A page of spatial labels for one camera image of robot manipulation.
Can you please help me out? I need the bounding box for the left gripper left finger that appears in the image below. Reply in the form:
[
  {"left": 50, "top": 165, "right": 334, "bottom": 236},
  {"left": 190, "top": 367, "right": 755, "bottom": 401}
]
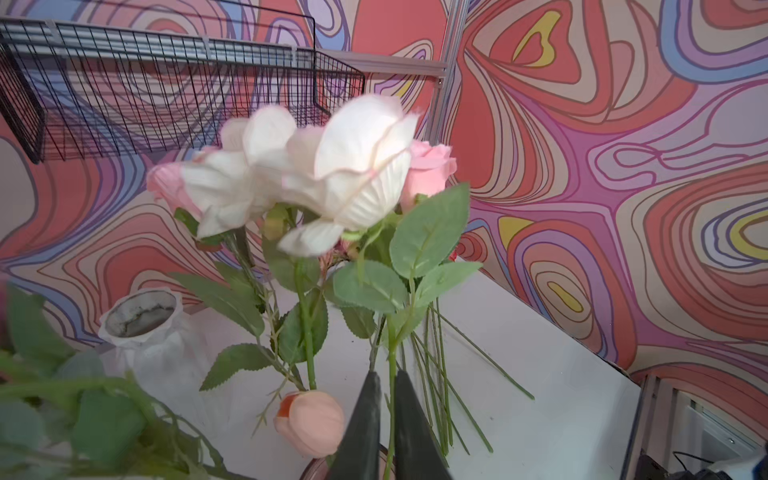
[{"left": 326, "top": 371, "right": 381, "bottom": 480}]

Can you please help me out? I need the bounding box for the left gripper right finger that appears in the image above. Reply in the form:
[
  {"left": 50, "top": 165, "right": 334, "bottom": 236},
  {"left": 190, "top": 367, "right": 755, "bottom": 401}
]
[{"left": 394, "top": 370, "right": 451, "bottom": 480}]

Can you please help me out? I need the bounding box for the peach tulip bud stem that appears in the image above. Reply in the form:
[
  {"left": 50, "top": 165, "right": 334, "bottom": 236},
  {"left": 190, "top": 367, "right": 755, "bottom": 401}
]
[{"left": 274, "top": 390, "right": 345, "bottom": 458}]

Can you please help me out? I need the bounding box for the light pink rose stem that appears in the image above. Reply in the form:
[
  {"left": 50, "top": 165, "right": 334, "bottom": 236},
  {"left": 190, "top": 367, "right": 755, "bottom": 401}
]
[{"left": 332, "top": 141, "right": 480, "bottom": 467}]

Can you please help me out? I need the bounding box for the cream white rose stem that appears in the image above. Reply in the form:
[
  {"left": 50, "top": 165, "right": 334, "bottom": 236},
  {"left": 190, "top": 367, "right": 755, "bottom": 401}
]
[{"left": 174, "top": 94, "right": 418, "bottom": 391}]

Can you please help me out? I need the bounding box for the pink grey glass vase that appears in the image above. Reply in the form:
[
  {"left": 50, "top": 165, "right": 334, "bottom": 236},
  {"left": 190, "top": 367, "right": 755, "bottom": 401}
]
[{"left": 299, "top": 444, "right": 396, "bottom": 480}]

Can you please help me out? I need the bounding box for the bunch of artificial flowers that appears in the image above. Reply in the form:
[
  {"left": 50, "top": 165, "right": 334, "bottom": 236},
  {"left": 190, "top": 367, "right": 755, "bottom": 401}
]
[{"left": 406, "top": 301, "right": 535, "bottom": 464}]

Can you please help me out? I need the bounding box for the white ribbed ceramic vase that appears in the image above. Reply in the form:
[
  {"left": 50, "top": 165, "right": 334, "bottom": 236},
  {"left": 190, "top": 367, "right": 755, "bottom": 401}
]
[{"left": 98, "top": 288, "right": 231, "bottom": 437}]

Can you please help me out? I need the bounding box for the black wire basket back wall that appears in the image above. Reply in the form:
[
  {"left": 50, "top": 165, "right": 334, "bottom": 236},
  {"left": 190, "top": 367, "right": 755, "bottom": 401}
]
[{"left": 1, "top": 1, "right": 366, "bottom": 164}]

